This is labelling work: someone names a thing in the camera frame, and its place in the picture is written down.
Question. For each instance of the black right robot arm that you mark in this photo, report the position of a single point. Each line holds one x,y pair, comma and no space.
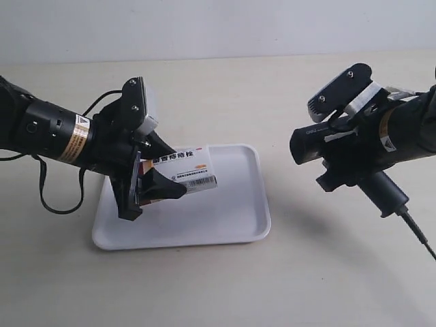
407,130

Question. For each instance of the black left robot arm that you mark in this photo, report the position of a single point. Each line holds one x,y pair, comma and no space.
40,129

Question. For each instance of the white plastic tray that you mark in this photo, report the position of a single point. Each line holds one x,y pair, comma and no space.
235,212

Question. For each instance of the black handheld barcode scanner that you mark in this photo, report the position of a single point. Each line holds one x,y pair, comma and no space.
305,146

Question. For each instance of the white medicine box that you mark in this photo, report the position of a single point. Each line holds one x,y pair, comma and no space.
192,168

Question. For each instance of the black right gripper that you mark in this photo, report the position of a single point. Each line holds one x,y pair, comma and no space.
357,154

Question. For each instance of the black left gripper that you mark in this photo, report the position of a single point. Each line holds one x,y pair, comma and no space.
116,152

